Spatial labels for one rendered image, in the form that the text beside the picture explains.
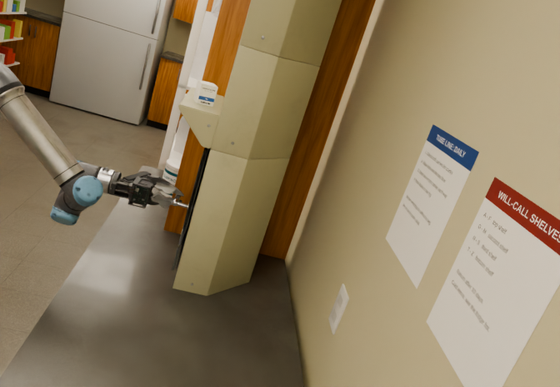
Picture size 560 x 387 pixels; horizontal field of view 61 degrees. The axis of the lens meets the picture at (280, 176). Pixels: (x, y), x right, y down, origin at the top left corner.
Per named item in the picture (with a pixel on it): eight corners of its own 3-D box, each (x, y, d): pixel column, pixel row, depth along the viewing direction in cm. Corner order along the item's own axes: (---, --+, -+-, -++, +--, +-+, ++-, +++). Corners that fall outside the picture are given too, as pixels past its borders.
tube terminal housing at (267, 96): (248, 257, 183) (312, 60, 160) (249, 306, 152) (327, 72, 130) (185, 241, 179) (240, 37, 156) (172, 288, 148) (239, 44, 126)
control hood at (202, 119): (217, 123, 165) (224, 96, 162) (210, 149, 134) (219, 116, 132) (184, 114, 163) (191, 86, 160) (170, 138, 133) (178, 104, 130)
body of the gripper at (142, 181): (147, 210, 143) (107, 199, 141) (152, 199, 151) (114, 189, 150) (152, 187, 141) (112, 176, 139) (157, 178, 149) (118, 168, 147)
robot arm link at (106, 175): (100, 186, 149) (105, 162, 147) (115, 189, 150) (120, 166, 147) (93, 194, 142) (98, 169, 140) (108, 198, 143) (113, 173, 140)
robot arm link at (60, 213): (56, 210, 129) (70, 175, 134) (44, 218, 137) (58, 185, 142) (83, 221, 133) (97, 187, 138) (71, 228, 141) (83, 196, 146)
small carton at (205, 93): (208, 102, 144) (213, 82, 143) (212, 107, 140) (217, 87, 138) (192, 98, 142) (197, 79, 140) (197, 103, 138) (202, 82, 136)
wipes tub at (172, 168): (189, 192, 224) (197, 163, 220) (186, 203, 212) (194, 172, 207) (162, 184, 222) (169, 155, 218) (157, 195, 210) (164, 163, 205)
